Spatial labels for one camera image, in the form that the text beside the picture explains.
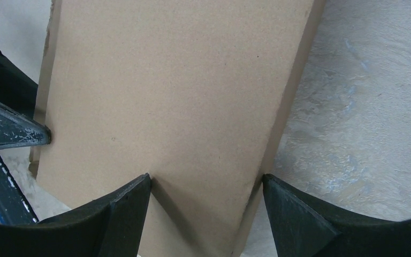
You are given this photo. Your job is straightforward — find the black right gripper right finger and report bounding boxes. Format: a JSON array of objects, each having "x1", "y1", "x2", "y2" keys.
[{"x1": 262, "y1": 174, "x2": 411, "y2": 256}]

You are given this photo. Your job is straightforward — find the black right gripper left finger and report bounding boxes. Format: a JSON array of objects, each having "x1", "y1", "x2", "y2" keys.
[{"x1": 0, "y1": 173, "x2": 151, "y2": 256}]

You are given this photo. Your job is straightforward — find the brown cardboard box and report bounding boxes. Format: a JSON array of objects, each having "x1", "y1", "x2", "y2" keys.
[{"x1": 36, "y1": 1, "x2": 325, "y2": 256}]

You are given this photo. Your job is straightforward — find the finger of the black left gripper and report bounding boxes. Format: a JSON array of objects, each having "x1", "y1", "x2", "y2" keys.
[
  {"x1": 0, "y1": 51, "x2": 38, "y2": 118},
  {"x1": 0, "y1": 103, "x2": 51, "y2": 150}
]

